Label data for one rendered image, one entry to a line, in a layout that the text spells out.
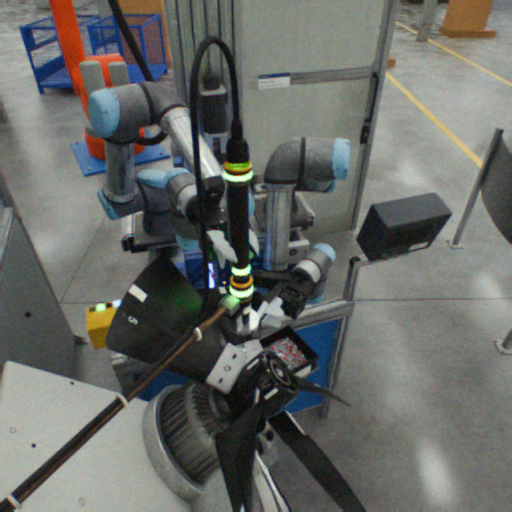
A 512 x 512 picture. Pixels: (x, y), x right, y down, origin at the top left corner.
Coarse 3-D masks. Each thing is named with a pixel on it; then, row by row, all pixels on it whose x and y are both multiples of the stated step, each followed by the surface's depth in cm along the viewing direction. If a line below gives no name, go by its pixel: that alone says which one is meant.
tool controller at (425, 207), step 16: (432, 192) 136; (384, 208) 129; (400, 208) 130; (416, 208) 131; (432, 208) 131; (448, 208) 132; (368, 224) 134; (384, 224) 126; (400, 224) 126; (416, 224) 128; (432, 224) 132; (368, 240) 137; (384, 240) 130; (400, 240) 133; (416, 240) 137; (432, 240) 141; (368, 256) 139; (384, 256) 136
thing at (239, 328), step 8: (224, 304) 75; (232, 304) 75; (232, 312) 75; (240, 312) 77; (232, 320) 79; (240, 320) 79; (256, 320) 83; (232, 328) 81; (240, 328) 81; (248, 328) 82; (256, 328) 83
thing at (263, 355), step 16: (272, 352) 87; (256, 368) 80; (272, 368) 81; (288, 368) 88; (240, 384) 81; (256, 384) 79; (272, 384) 78; (288, 384) 82; (224, 400) 80; (240, 400) 81; (272, 400) 78; (288, 400) 80; (240, 416) 80
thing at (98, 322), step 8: (104, 304) 120; (112, 304) 120; (88, 312) 117; (96, 312) 117; (104, 312) 117; (112, 312) 117; (88, 320) 115; (96, 320) 115; (104, 320) 115; (88, 328) 112; (96, 328) 113; (104, 328) 113; (96, 336) 114; (104, 336) 115; (96, 344) 116; (104, 344) 117
